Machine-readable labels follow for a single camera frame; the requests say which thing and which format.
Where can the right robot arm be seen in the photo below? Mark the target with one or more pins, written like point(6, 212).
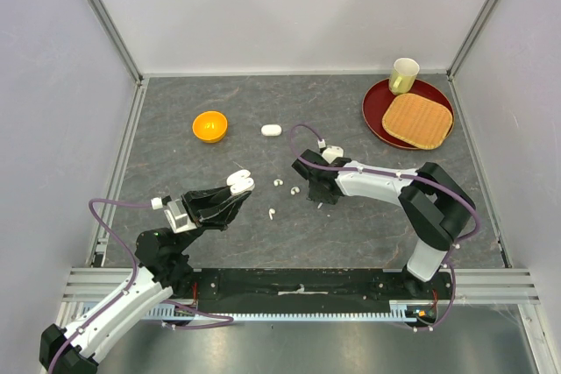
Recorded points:
point(437, 208)

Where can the white oval closed case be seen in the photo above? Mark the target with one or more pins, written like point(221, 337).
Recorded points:
point(271, 130)

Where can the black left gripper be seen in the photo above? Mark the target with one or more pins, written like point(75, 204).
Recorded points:
point(200, 200)

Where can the slotted cable duct rail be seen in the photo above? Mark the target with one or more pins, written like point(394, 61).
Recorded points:
point(395, 313)

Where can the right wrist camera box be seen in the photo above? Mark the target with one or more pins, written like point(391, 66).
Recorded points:
point(331, 153)

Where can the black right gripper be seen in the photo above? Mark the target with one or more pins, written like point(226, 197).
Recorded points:
point(315, 195)

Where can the woven bamboo mat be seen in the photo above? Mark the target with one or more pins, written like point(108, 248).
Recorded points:
point(417, 121)

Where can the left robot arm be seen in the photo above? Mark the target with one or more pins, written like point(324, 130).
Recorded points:
point(160, 270)

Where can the pale yellow mug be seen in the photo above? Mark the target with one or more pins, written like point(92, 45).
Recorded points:
point(403, 75)

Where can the orange plastic bowl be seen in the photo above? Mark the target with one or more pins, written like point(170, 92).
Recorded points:
point(210, 126)

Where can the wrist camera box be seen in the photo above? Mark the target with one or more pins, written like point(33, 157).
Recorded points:
point(178, 217)
point(331, 153)

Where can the dark red round tray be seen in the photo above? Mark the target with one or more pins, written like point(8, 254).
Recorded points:
point(378, 98)

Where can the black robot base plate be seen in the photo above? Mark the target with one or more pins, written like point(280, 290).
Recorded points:
point(230, 290)

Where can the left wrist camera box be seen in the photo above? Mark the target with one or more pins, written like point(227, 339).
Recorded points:
point(178, 217)

